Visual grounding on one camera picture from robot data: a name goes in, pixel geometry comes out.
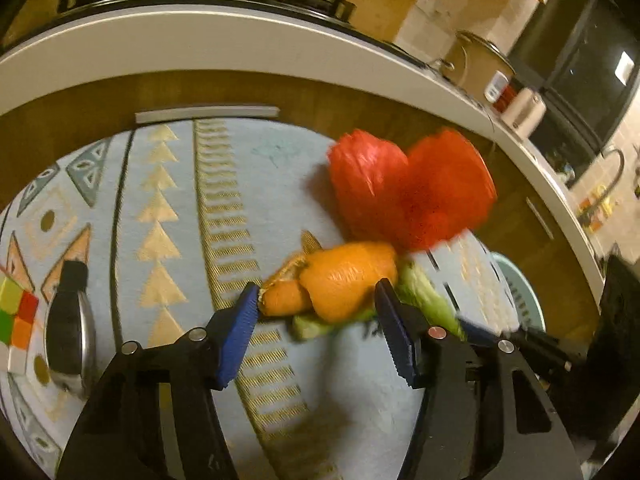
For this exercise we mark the large orange peel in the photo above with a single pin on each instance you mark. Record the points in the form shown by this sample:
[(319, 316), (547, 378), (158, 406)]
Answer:
[(345, 280)]

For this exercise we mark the red plastic bag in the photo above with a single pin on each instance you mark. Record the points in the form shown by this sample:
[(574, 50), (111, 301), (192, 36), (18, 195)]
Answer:
[(400, 185)]

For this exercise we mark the red container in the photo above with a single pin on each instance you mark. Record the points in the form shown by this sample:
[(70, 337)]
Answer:
[(504, 99)]

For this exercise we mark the kitchen counter with wooden cabinets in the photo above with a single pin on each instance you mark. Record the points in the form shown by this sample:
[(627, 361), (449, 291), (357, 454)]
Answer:
[(200, 45)]

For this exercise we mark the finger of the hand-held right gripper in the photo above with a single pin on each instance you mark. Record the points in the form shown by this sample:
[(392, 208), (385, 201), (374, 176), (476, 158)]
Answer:
[(545, 349)]

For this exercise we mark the green vegetable leaf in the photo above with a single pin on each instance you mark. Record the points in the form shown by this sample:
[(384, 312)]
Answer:
[(430, 300)]

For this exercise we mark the beige rice cooker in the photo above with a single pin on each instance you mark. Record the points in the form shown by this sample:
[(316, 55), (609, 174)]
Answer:
[(475, 70)]

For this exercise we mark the white electric kettle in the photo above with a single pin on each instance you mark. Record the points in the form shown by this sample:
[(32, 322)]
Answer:
[(522, 112)]

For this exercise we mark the curved sink faucet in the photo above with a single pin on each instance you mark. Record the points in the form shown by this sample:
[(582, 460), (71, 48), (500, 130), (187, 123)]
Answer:
[(617, 160)]

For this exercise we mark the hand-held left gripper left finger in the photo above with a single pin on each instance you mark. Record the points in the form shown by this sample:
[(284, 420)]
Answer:
[(235, 340)]

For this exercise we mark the black car key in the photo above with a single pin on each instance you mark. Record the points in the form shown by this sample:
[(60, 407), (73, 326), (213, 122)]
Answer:
[(67, 325)]

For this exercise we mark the dark window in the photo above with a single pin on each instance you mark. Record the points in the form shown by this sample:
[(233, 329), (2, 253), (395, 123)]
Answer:
[(575, 70)]

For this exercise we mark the colourful puzzle cube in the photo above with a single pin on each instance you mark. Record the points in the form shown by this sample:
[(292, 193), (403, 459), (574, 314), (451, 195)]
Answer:
[(20, 320)]

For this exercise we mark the black gas stove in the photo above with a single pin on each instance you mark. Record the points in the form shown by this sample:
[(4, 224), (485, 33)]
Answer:
[(300, 0)]

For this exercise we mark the patterned light blue tablecloth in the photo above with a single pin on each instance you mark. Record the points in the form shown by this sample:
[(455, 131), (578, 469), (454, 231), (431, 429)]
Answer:
[(280, 185)]

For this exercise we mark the light green plastic waste basket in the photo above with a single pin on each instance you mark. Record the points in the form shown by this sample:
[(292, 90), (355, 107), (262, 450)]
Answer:
[(525, 300)]

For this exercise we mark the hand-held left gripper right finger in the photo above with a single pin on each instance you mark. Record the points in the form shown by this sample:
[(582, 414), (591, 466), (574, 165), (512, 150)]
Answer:
[(400, 340)]

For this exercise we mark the small orange peel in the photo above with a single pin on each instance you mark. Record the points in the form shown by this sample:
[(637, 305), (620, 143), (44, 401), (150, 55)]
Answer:
[(280, 300)]

